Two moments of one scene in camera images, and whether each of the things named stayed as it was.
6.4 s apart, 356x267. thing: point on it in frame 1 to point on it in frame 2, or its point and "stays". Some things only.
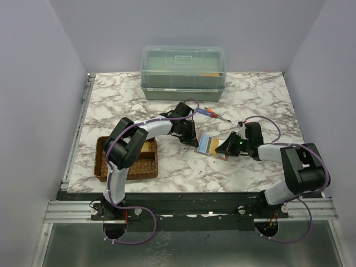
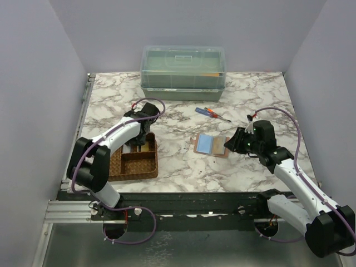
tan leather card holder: (207, 145) stays
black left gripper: (191, 138) to (141, 141)
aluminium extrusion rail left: (70, 212) stays
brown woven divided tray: (146, 167) stays
